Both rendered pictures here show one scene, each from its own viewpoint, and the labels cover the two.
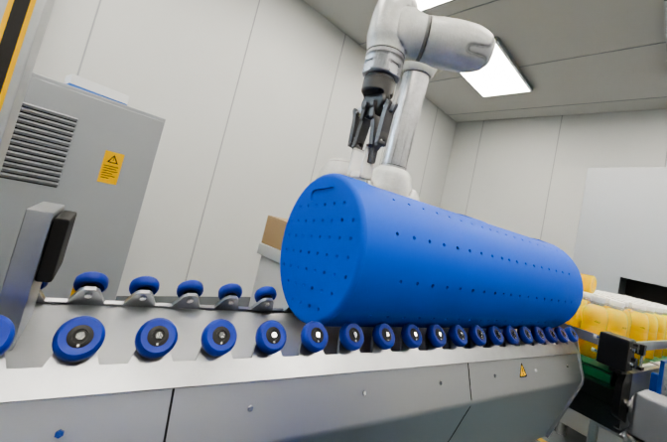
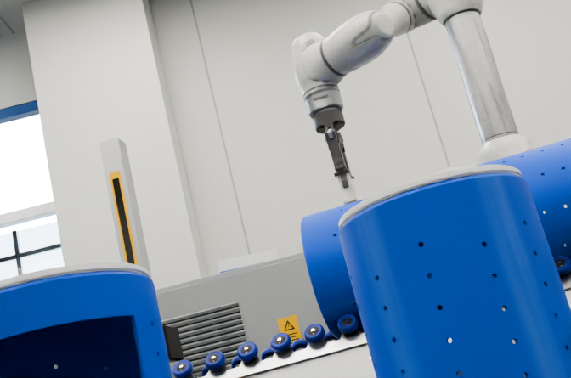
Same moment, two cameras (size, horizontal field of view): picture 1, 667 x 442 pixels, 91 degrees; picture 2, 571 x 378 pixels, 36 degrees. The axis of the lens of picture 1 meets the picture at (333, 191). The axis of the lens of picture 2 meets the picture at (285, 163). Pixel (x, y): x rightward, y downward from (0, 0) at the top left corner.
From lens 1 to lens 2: 1.62 m
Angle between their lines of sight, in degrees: 43
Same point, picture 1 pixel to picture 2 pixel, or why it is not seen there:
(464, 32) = (342, 37)
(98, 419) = not seen: outside the picture
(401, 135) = (476, 100)
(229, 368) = (258, 365)
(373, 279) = (325, 274)
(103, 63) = (267, 226)
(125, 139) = (288, 296)
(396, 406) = not seen: hidden behind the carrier
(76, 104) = (230, 288)
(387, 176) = (483, 159)
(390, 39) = (306, 85)
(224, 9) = not seen: hidden behind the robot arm
